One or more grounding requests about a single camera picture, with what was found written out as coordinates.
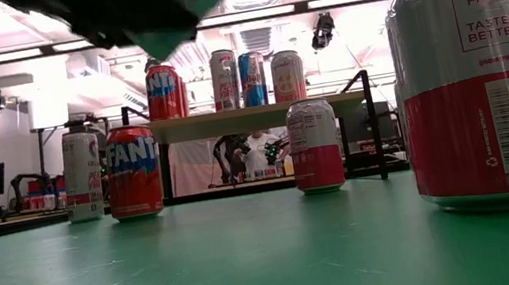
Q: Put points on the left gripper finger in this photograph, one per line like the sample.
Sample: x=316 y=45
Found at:
x=145 y=19

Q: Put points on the white Celsius peach can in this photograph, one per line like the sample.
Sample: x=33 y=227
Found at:
x=225 y=81
x=81 y=176

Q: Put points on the blue silver Red Bull can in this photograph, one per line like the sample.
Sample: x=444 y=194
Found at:
x=253 y=82

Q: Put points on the Spindrift grapefruit can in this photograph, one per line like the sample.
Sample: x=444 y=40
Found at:
x=288 y=77

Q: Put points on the black background robot arm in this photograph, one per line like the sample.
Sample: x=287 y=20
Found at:
x=30 y=183
x=227 y=146

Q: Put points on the wooden shelf with black legs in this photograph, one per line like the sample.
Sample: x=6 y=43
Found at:
x=241 y=120

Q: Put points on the person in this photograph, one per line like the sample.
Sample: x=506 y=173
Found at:
x=257 y=157

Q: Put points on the white red Spindrift can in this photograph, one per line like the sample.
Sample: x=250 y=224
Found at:
x=481 y=103
x=315 y=148

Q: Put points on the black overhead camera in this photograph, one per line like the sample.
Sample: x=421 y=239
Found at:
x=322 y=33

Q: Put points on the black aluminium table frame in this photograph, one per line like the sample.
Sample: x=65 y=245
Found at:
x=222 y=194

